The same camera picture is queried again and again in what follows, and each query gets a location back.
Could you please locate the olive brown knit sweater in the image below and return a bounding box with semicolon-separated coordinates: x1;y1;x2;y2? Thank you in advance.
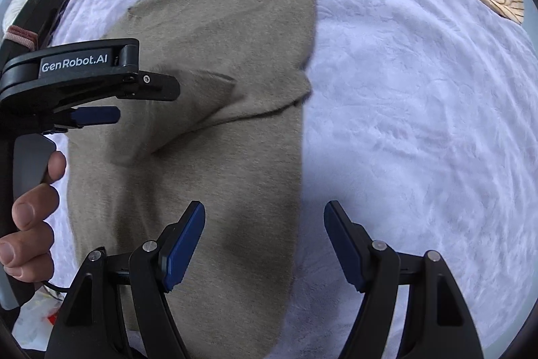
67;0;316;358

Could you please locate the person's left hand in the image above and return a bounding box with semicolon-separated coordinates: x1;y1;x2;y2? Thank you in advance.
1;151;67;283

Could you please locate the clutter on floor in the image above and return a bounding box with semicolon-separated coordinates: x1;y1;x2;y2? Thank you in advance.
12;286;65;351

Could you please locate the round white pleated cushion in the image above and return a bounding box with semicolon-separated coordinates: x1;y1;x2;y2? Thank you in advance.
2;0;29;34

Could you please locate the lavender plush bed blanket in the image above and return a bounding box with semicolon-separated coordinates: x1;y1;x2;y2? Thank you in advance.
55;0;537;358

